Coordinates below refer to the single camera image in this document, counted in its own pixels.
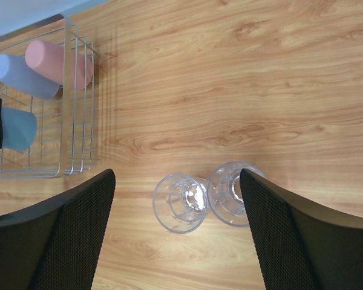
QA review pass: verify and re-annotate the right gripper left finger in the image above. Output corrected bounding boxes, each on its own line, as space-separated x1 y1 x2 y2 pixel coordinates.
0 169 116 289

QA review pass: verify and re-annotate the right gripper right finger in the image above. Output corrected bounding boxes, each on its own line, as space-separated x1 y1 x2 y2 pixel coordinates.
240 169 363 289

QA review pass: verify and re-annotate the blue plastic cup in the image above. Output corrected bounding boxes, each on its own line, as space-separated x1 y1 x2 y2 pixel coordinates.
1 106 38 151

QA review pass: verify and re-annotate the purple plastic cup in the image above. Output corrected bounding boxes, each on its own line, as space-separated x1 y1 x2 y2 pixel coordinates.
0 54 60 100

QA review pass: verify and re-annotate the pink plastic cup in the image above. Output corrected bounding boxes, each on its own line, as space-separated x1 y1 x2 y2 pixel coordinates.
25 40 94 90

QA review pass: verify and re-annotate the right clear glass tumbler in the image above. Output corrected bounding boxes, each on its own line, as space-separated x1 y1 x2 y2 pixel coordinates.
207 161 265 227

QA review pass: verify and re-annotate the clear glass tumbler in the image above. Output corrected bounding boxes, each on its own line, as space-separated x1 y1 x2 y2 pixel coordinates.
207 161 265 227
152 173 208 234

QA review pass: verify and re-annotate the left clear glass tumbler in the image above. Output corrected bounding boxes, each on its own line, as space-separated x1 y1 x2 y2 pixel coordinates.
152 173 208 234

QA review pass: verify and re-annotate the clear wire dish rack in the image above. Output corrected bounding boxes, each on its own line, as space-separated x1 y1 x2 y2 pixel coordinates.
0 14 96 179

